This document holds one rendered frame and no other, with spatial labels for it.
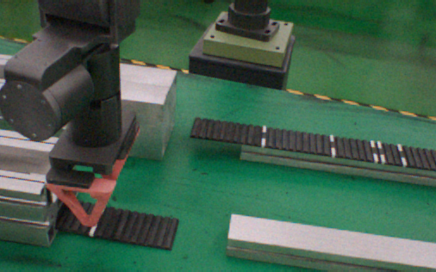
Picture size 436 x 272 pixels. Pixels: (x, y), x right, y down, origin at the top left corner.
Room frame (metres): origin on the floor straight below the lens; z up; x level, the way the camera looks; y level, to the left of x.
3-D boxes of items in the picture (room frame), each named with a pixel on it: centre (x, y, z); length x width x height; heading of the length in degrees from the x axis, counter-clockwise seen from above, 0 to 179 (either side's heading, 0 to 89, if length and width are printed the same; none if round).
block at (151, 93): (0.64, 0.12, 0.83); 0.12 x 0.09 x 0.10; 176
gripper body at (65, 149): (0.44, 0.13, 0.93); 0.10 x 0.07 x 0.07; 176
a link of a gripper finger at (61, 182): (0.41, 0.13, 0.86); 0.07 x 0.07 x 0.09; 86
